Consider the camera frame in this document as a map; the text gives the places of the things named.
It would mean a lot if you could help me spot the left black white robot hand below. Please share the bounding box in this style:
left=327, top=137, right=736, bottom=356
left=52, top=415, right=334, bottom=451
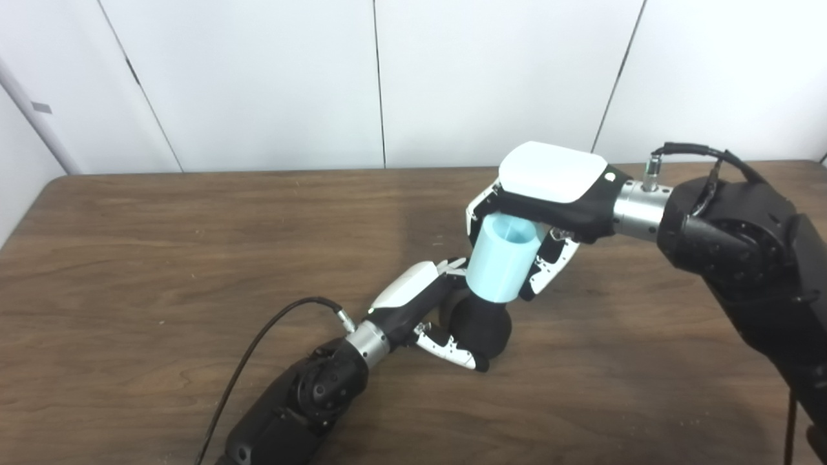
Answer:
left=365, top=257, right=490, bottom=373

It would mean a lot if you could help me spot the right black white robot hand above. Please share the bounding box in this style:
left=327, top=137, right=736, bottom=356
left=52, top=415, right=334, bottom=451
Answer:
left=465, top=141, right=633, bottom=302

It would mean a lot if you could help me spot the black flared nozzle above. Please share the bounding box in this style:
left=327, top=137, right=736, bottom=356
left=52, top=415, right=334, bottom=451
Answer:
left=441, top=287, right=513, bottom=359

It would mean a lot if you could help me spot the light-blue hose piece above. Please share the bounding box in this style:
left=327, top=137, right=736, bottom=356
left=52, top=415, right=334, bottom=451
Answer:
left=464, top=213, right=543, bottom=304

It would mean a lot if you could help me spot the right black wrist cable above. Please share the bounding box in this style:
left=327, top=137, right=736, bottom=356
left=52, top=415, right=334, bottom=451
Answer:
left=642, top=142, right=769, bottom=194

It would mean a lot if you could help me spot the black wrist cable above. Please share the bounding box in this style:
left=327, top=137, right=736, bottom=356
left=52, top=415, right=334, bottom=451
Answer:
left=194, top=296, right=357, bottom=465
left=642, top=142, right=769, bottom=194

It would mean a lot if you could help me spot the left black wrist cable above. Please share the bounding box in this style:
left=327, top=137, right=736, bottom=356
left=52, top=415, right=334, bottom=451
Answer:
left=194, top=296, right=357, bottom=465

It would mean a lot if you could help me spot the white wall corner post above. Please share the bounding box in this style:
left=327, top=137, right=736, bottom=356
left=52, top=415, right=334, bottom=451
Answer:
left=0, top=58, right=85, bottom=175

